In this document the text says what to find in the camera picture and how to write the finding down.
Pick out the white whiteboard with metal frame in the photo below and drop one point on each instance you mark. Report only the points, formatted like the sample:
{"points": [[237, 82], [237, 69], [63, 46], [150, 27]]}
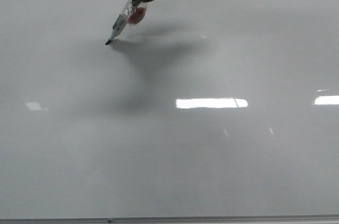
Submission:
{"points": [[205, 108]]}

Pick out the black whiteboard marker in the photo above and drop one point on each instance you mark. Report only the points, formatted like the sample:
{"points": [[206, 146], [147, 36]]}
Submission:
{"points": [[130, 14]]}

